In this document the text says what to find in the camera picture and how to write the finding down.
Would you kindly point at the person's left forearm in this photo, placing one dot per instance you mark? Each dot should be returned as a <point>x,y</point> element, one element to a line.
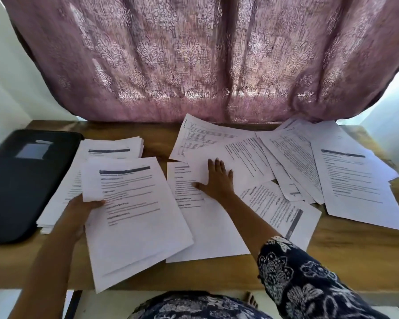
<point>50,272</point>

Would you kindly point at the person's left hand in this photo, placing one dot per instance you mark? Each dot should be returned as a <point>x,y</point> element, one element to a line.
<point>76,214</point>

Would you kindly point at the person's right forearm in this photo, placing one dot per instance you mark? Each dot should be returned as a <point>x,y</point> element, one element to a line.
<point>249,226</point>

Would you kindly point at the person's right hand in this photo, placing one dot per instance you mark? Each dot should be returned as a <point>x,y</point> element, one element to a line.
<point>219,186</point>

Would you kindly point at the black folder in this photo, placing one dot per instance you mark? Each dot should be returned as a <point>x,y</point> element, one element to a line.
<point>20,189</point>

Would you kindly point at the pink patterned curtain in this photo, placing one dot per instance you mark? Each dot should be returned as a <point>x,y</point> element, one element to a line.
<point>206,56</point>

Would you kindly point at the black table leg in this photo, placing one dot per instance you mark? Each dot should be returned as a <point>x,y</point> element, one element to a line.
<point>72,305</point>

